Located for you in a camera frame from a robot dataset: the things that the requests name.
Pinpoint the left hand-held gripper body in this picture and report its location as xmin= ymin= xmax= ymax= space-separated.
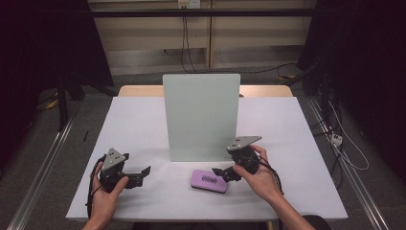
xmin=99 ymin=147 xmax=129 ymax=194

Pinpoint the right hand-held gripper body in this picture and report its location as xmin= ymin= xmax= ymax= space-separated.
xmin=226 ymin=135 xmax=263 ymax=175

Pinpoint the purple whiteboard eraser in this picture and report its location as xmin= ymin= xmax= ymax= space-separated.
xmin=190 ymin=169 xmax=229 ymax=195

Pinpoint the person's right hand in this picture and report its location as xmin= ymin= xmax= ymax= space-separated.
xmin=232 ymin=145 xmax=283 ymax=204

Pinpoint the person's left hand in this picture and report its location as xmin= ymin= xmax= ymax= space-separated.
xmin=88 ymin=163 xmax=130 ymax=220

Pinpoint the white table cover sheet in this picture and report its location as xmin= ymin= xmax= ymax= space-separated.
xmin=65 ymin=96 xmax=350 ymax=222

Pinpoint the standing glass whiteboard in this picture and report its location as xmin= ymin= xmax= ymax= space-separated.
xmin=162 ymin=73 xmax=241 ymax=163

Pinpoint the wooden table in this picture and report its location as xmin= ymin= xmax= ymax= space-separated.
xmin=117 ymin=84 xmax=294 ymax=99

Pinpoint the black metal stand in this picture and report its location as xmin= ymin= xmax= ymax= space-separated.
xmin=320 ymin=68 xmax=332 ymax=123
xmin=55 ymin=71 xmax=70 ymax=132

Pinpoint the white power adapter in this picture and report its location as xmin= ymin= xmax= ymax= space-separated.
xmin=329 ymin=132 xmax=345 ymax=148

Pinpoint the person's dark clothing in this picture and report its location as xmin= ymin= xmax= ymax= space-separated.
xmin=302 ymin=214 xmax=332 ymax=230

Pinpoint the black curtain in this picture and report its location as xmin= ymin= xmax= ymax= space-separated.
xmin=0 ymin=0 xmax=115 ymax=172
xmin=296 ymin=0 xmax=406 ymax=185

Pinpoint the black horizontal metal bar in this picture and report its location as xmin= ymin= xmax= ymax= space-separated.
xmin=88 ymin=8 xmax=318 ymax=18

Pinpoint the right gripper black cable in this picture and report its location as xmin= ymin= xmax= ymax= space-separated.
xmin=258 ymin=156 xmax=285 ymax=196

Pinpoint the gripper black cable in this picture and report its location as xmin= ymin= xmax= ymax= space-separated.
xmin=258 ymin=156 xmax=285 ymax=196
xmin=85 ymin=155 xmax=107 ymax=219

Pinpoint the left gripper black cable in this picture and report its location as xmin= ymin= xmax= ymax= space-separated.
xmin=85 ymin=155 xmax=107 ymax=219

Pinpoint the metal floor rail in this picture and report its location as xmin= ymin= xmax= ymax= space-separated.
xmin=305 ymin=96 xmax=391 ymax=230
xmin=6 ymin=116 xmax=79 ymax=230

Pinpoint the black floor cable bundle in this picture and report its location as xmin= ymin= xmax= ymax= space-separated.
xmin=311 ymin=108 xmax=345 ymax=180

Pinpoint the white cable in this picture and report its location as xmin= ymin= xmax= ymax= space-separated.
xmin=327 ymin=100 xmax=371 ymax=172

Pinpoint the black hanging cable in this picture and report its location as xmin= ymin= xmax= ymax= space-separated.
xmin=180 ymin=15 xmax=190 ymax=74

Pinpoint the vertical wooden wall strip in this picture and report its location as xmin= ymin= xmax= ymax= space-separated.
xmin=205 ymin=0 xmax=214 ymax=70

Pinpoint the white wall socket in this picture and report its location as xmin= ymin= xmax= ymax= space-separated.
xmin=177 ymin=0 xmax=202 ymax=10

